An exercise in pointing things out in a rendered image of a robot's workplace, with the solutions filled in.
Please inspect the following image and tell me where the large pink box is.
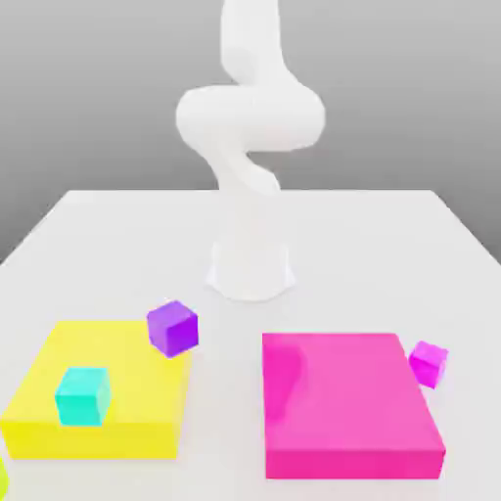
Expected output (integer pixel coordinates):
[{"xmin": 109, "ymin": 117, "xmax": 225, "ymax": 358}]
[{"xmin": 261, "ymin": 332, "xmax": 447, "ymax": 480}]

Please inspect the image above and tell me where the small magenta cube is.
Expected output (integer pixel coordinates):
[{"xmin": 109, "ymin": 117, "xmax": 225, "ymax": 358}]
[{"xmin": 407, "ymin": 340, "xmax": 450, "ymax": 390}]

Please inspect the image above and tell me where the small cyan cube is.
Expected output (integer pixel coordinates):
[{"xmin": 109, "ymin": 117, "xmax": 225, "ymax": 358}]
[{"xmin": 54, "ymin": 366, "xmax": 114, "ymax": 428}]

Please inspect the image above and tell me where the large yellow box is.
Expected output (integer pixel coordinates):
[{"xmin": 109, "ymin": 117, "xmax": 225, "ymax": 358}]
[{"xmin": 0, "ymin": 320, "xmax": 193, "ymax": 461}]

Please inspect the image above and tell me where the small purple cube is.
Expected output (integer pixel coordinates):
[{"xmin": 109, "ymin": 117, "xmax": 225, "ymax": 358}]
[{"xmin": 146, "ymin": 299, "xmax": 200, "ymax": 359}]

